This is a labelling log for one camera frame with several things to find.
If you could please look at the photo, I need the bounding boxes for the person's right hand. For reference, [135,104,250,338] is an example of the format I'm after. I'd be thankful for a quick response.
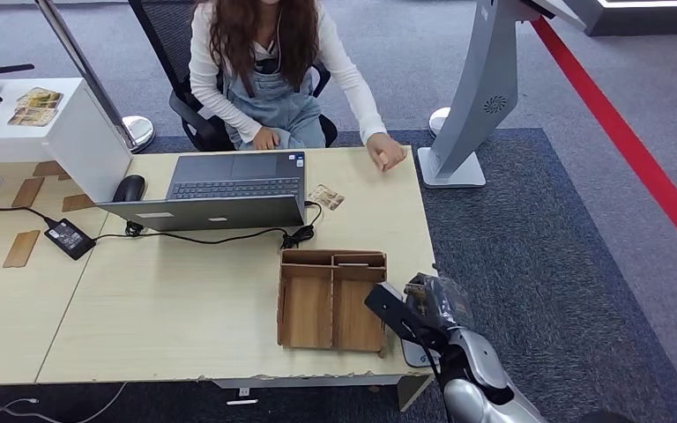
[252,126,281,152]

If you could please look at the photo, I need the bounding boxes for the white stanchion base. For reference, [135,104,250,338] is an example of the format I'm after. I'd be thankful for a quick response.
[428,106,451,138]

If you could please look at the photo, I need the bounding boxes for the wooden divided tray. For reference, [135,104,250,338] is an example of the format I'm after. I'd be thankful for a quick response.
[275,249,388,359]

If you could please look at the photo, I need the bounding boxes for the grey kiosk stand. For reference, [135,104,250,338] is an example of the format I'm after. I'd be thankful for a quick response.
[417,0,588,189]

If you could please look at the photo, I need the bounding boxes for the black power adapter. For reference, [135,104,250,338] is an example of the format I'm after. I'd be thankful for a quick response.
[43,219,96,262]

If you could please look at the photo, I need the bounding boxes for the black mains cord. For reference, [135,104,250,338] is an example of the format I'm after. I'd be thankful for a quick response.
[0,205,59,229]

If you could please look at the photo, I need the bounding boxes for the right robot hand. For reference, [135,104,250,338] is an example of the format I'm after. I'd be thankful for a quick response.
[404,272,475,335]

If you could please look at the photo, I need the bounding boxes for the black laptop power cable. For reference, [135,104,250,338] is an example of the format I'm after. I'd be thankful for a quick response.
[93,200,325,251]

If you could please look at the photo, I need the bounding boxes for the person's left hand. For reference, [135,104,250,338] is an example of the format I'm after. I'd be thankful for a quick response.
[366,132,408,173]

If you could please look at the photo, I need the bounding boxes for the chrome stanchion post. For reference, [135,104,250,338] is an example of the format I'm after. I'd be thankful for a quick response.
[33,0,156,154]

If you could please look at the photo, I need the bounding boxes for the white counter box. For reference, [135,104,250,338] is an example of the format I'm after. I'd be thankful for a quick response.
[0,77,134,204]

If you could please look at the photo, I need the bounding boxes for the black mesh office chair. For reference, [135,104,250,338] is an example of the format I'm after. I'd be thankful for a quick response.
[128,0,339,153]

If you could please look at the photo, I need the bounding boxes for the person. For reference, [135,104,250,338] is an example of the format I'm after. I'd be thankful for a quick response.
[189,0,408,173]

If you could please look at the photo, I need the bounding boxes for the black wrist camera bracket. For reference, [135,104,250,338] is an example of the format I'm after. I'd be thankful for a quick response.
[364,283,450,352]

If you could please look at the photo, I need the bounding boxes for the dark display platform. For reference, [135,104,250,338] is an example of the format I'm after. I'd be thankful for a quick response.
[562,0,677,37]

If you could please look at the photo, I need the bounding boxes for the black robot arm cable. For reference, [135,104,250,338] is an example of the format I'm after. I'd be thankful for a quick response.
[401,319,453,423]

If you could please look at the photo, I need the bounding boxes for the dark blue rug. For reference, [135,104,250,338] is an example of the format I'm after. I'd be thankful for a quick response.
[0,127,677,423]

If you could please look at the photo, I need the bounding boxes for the brown patterned card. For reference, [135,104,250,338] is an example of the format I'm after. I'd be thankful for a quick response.
[307,183,346,211]

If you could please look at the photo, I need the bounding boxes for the white floor cable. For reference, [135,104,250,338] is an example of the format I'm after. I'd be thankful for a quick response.
[0,382,128,423]

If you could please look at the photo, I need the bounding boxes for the red barrier belt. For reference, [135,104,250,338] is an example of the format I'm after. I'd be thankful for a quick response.
[530,16,677,272]

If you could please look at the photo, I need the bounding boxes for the grey laptop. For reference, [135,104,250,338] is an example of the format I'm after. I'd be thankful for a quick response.
[93,152,308,233]

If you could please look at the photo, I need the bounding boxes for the grey desk support frame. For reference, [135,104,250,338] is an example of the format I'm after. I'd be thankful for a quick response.
[212,375,436,412]

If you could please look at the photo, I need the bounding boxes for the black computer mouse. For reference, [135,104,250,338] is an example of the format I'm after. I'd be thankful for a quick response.
[111,174,147,204]

